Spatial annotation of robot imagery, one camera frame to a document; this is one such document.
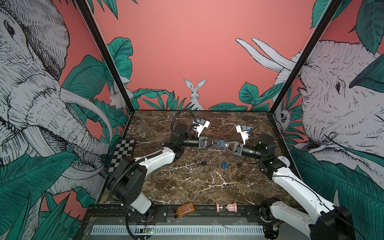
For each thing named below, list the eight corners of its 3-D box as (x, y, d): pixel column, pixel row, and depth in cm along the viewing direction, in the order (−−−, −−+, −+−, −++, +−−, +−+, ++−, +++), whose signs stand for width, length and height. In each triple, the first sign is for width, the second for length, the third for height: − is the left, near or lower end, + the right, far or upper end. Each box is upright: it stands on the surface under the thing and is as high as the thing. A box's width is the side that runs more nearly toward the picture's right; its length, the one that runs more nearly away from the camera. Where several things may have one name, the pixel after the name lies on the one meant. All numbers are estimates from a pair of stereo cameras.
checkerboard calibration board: (107, 172, 90) (104, 170, 86) (119, 142, 104) (117, 139, 100) (127, 172, 90) (125, 170, 87) (137, 142, 104) (135, 139, 101)
